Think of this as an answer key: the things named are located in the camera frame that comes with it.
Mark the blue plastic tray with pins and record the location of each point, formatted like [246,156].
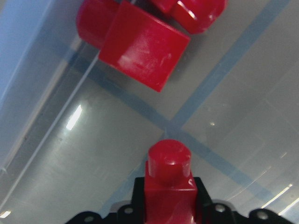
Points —
[20,21]

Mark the clear plastic storage box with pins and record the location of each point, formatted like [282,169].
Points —
[74,132]

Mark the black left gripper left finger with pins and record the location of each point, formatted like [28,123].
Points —
[138,198]

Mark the red block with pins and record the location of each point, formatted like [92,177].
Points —
[169,187]
[131,40]
[195,16]

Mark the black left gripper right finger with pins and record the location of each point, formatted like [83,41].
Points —
[203,199]

